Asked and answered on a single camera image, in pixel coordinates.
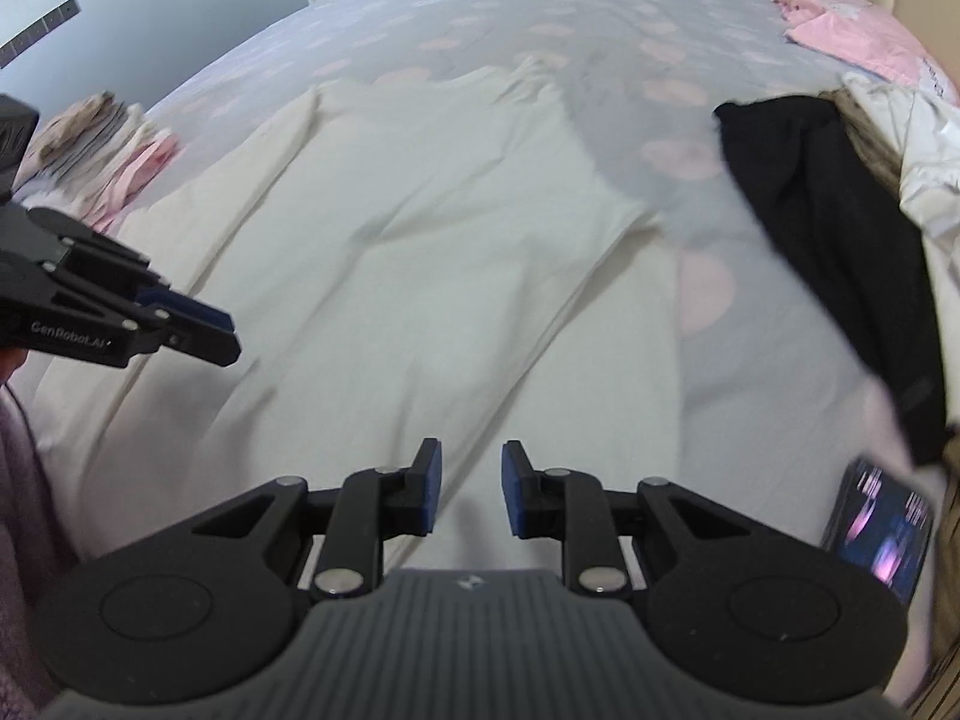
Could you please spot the smartphone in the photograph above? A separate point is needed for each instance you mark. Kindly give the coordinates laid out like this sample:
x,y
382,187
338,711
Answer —
x,y
877,532

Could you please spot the grey wall switch panel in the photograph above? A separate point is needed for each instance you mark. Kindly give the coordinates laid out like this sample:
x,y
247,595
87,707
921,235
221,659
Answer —
x,y
45,28

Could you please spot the bed with pink-dotted grey sheet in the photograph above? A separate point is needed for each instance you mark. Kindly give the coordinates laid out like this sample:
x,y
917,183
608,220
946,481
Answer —
x,y
420,22

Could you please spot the purple fluffy robe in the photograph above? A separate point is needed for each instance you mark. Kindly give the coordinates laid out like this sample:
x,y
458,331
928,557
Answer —
x,y
30,540

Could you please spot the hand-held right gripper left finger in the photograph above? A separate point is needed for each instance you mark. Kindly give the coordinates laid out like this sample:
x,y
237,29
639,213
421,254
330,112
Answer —
x,y
430,491

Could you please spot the pink garment near headboard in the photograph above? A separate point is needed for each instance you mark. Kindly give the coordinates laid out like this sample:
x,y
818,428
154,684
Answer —
x,y
870,37

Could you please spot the stack of folded clothes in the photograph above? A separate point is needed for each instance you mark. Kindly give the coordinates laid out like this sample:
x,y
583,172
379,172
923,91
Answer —
x,y
112,157

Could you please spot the crumpled white clothes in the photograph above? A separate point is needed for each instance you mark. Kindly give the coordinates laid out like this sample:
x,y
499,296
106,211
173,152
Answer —
x,y
937,165

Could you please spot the white t-shirt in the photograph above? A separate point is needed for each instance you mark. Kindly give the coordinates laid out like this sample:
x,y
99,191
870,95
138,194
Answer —
x,y
420,240

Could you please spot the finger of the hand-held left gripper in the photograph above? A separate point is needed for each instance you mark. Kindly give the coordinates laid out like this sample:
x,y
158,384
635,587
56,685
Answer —
x,y
210,349
191,313

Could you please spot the black garment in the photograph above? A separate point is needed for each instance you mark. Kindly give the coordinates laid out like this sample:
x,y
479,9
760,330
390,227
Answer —
x,y
825,240

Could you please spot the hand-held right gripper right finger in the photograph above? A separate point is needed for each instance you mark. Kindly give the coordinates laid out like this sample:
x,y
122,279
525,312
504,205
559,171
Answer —
x,y
511,495

